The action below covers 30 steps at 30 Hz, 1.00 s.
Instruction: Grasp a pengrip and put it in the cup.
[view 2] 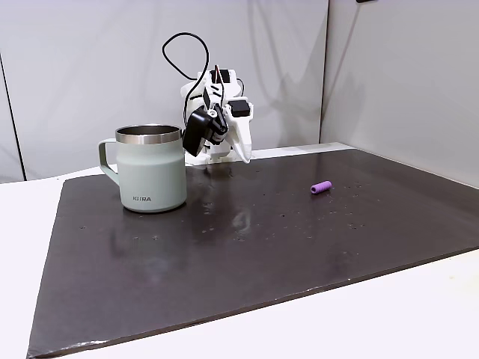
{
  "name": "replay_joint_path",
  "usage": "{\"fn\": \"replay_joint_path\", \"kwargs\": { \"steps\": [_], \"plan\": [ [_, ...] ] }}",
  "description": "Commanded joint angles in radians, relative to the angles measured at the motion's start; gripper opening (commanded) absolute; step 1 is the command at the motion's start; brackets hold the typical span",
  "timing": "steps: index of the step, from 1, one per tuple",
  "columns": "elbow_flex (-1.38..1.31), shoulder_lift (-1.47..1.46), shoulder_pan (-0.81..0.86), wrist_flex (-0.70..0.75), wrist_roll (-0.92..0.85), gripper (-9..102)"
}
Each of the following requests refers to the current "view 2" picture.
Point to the black object on wall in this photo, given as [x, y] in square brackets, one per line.
[366, 1]

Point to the purple pen grip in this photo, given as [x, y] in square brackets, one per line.
[321, 187]

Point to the pale green steel mug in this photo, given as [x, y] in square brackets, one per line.
[149, 175]

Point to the dark table mat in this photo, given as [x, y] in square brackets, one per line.
[239, 254]

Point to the black camera box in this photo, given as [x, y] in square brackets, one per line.
[196, 131]

